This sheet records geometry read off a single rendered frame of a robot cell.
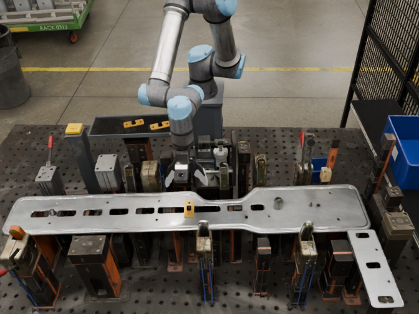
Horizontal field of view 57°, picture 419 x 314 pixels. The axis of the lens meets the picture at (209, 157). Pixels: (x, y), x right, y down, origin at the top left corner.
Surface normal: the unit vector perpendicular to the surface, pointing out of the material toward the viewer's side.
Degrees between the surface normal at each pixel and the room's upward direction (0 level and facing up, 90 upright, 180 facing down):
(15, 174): 0
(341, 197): 0
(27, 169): 0
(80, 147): 90
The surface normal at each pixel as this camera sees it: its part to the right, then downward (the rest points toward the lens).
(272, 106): -0.04, -0.74
